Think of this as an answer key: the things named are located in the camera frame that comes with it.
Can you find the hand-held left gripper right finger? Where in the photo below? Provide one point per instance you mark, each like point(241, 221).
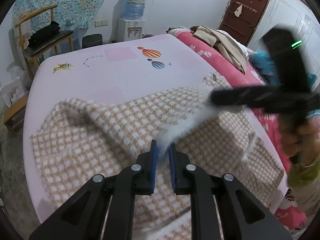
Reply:
point(172, 172)

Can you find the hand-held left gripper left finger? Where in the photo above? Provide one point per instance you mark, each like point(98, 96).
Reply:
point(153, 170)

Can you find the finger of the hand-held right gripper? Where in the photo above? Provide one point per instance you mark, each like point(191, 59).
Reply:
point(237, 97)

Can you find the beige white houndstooth coat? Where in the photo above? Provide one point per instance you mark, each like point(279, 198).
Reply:
point(100, 135)

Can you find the person's right forearm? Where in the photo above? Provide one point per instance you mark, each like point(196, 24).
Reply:
point(307, 172)

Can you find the beige clothes pile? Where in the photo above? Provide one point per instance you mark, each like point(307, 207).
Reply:
point(227, 45)

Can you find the teal printed cloth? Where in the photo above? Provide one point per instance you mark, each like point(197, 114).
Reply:
point(262, 62)

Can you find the pink floral blanket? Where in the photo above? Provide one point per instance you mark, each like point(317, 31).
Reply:
point(212, 55)

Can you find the white wardrobe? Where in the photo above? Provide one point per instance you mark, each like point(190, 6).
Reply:
point(282, 12)

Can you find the brown wooden door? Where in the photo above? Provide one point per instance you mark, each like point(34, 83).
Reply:
point(245, 17)

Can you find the bed with pink sheet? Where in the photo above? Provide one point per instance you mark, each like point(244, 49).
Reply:
point(125, 75)

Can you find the white water dispenser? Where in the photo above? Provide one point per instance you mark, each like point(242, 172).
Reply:
point(125, 30)

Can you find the black trash bin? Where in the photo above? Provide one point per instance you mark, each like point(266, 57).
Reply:
point(92, 41)

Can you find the small wooden stool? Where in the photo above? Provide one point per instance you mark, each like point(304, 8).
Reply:
point(17, 107)

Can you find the white plastic bag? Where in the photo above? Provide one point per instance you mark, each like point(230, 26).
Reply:
point(12, 90)

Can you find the black cloth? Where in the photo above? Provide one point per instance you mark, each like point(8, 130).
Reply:
point(45, 35)

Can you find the wooden chair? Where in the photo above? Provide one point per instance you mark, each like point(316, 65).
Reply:
point(22, 22)

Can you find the white wall socket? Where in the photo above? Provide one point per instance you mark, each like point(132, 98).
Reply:
point(101, 22)

